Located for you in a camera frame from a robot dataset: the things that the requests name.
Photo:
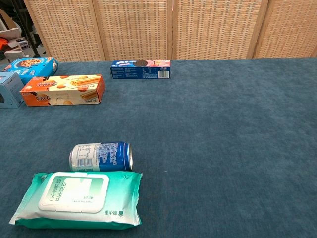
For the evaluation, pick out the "blue chocolate chip cookie box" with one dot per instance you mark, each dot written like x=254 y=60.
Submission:
x=29 y=68

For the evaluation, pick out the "black tripod stand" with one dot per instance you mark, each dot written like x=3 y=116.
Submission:
x=31 y=37

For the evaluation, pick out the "blue felt table cloth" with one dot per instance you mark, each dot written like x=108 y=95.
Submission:
x=198 y=148

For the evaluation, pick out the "blue pink sandwich cookie box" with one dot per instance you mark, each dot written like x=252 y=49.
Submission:
x=138 y=70

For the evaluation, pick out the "small light blue box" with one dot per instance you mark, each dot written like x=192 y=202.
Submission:
x=8 y=90

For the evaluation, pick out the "orange biscuit box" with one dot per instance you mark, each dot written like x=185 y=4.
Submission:
x=62 y=90

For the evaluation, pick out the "white cardboard box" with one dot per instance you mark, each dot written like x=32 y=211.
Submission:
x=10 y=32

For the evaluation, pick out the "green wet wipes pack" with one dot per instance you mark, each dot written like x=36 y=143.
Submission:
x=74 y=198

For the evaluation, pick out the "blue white drink can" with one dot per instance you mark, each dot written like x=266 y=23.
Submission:
x=99 y=157

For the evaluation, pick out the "woven bamboo folding screen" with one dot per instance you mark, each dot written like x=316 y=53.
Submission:
x=138 y=27

